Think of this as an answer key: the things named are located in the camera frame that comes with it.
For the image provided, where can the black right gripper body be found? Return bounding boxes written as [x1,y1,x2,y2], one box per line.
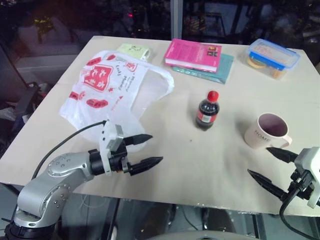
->
[287,167,315,201]

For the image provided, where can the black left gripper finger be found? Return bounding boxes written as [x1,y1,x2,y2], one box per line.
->
[128,156,164,176]
[122,133,154,147]

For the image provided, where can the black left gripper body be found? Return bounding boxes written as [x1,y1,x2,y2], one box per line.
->
[109,138,133,175]

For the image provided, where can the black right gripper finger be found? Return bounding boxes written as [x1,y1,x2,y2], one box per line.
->
[247,169,292,202]
[265,146,299,164]

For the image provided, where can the pink HOME mug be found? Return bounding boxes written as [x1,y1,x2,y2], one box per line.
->
[243,112,293,150]

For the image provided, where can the white red-printed plastic bag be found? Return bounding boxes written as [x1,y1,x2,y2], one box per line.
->
[58,49,175,153]

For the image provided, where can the cola bottle with red cap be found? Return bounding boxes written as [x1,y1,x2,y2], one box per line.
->
[194,90,221,132]

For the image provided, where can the light green tissue pack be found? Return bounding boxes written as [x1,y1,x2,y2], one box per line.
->
[115,43,153,62]

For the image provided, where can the clear blue-lidded food container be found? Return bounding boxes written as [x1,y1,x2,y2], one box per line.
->
[243,38,300,81]

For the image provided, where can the teal book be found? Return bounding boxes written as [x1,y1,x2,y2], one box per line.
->
[171,53,235,85]

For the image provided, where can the pink book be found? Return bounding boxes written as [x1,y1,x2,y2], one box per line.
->
[164,38,223,73]

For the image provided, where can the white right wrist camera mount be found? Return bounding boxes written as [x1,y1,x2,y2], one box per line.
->
[293,146,320,208]

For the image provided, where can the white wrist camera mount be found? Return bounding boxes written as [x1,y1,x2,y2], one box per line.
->
[293,146,320,208]
[97,119,124,176]

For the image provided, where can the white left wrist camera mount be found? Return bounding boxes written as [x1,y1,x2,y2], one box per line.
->
[97,119,124,176]

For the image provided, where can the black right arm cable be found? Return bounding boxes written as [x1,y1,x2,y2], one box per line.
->
[279,174,320,240]

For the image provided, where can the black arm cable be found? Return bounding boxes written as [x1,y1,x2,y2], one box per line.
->
[279,174,320,240]
[31,120,107,180]

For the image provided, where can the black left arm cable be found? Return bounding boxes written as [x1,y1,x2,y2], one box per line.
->
[31,120,107,180]

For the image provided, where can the grey metal post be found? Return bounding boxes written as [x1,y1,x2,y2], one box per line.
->
[170,0,184,41]

